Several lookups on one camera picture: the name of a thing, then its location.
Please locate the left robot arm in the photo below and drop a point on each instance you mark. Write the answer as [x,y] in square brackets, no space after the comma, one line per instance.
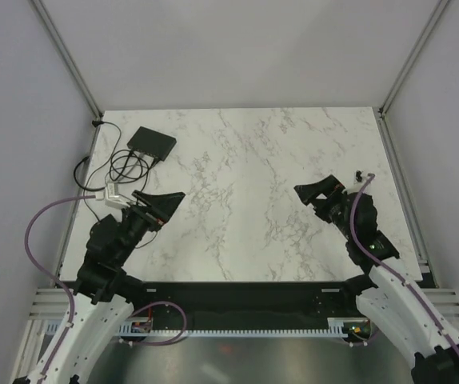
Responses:
[103,295]

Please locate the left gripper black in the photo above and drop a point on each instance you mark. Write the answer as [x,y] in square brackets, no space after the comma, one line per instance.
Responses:
[162,207]

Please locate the white slotted cable duct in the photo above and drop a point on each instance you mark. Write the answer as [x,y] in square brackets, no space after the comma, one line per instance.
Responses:
[333,328]

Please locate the right aluminium frame post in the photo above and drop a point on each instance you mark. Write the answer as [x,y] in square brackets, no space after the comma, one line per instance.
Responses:
[422,39]

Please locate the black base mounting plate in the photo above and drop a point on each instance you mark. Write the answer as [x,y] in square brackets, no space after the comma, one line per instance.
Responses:
[249,305]

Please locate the black network switch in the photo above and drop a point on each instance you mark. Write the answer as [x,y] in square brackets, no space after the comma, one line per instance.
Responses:
[151,143]

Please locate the aluminium frame post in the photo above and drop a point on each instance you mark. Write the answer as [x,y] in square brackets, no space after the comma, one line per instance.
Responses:
[422,39]
[46,20]

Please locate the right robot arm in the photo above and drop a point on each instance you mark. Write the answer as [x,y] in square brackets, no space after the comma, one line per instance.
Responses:
[385,293]

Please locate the left aluminium frame post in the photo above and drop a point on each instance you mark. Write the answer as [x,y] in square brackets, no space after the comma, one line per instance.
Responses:
[46,20]

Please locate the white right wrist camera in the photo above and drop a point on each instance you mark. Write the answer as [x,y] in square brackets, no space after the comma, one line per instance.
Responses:
[362,179]

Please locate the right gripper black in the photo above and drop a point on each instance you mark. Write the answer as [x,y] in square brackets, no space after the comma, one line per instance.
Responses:
[329,186]

